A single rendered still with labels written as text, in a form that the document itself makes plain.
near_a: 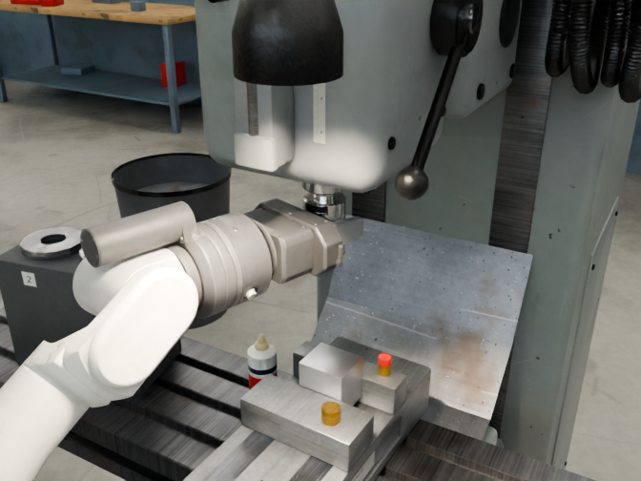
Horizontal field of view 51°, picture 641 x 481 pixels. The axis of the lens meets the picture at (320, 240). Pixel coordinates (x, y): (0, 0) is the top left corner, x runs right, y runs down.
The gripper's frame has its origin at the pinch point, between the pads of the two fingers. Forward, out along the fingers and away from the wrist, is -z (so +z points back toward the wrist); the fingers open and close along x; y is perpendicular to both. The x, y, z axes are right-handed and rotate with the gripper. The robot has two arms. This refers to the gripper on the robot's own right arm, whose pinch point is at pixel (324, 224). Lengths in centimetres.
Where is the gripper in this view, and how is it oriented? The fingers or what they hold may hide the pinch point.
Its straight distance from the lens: 74.7
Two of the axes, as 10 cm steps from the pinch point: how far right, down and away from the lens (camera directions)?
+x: -6.8, -3.1, 6.6
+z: -7.3, 2.8, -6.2
